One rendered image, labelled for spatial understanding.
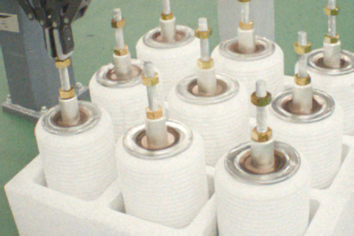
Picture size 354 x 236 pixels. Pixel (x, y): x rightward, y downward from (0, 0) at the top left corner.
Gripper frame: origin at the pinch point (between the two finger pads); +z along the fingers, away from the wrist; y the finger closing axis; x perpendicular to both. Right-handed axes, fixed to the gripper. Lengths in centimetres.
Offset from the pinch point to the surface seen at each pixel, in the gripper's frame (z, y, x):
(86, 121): 9.7, -2.4, 0.1
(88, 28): 35, 57, -71
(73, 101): 7.3, -1.0, 0.3
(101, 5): 35, 64, -86
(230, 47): 9.9, -9.0, -23.0
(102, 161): 14.0, -4.5, 1.0
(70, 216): 17.9, -3.7, 7.7
